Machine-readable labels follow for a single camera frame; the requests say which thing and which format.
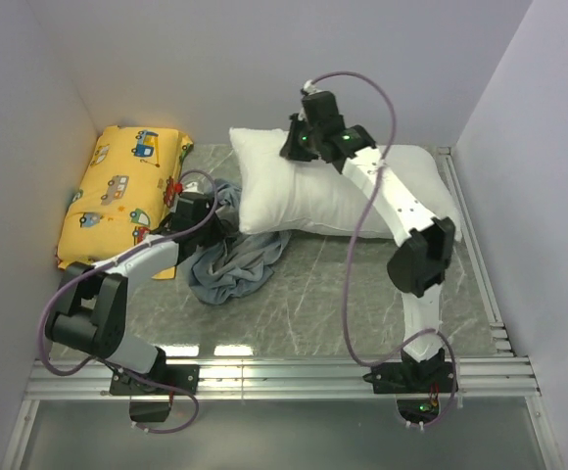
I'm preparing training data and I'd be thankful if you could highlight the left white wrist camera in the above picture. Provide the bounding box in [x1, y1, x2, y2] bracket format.
[173, 181, 204, 197]

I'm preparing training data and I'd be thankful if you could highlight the right black controller box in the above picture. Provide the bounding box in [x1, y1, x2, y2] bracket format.
[397, 398, 441, 427]

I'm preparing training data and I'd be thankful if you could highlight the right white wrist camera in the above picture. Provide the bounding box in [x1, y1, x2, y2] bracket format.
[300, 79, 321, 97]

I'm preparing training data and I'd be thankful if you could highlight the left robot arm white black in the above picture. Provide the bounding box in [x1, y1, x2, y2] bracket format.
[37, 192, 229, 394]

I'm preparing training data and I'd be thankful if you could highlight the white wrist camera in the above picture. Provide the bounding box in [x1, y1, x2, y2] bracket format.
[173, 181, 204, 197]
[300, 79, 321, 97]

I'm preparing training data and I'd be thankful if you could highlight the blue-grey pillowcase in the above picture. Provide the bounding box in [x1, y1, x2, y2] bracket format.
[178, 178, 292, 306]

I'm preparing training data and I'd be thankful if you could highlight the black controller box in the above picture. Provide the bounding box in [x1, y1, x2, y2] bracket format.
[397, 398, 441, 427]
[128, 400, 171, 424]

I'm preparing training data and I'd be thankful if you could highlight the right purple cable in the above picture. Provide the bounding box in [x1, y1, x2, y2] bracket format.
[308, 71, 459, 427]

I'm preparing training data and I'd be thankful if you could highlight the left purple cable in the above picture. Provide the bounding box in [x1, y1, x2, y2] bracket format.
[36, 168, 219, 436]

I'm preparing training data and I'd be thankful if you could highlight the purple cable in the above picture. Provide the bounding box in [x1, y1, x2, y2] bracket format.
[36, 168, 219, 436]
[308, 71, 459, 427]

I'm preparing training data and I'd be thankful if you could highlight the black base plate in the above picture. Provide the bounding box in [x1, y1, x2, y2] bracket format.
[109, 364, 200, 397]
[362, 361, 457, 395]

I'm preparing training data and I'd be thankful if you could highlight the yellow cartoon car pillow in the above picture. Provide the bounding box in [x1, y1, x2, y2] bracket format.
[57, 125, 194, 269]

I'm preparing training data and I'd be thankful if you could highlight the left black controller box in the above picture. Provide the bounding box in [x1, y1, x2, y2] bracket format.
[128, 400, 171, 424]

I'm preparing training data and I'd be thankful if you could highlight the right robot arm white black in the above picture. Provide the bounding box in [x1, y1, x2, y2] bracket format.
[280, 84, 455, 392]

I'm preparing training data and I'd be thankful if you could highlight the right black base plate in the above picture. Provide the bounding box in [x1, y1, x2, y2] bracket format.
[362, 361, 457, 395]

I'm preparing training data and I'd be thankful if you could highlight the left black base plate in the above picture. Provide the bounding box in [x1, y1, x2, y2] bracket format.
[109, 364, 200, 397]

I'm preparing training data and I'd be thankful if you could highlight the white pillow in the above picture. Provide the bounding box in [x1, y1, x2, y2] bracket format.
[229, 127, 462, 241]

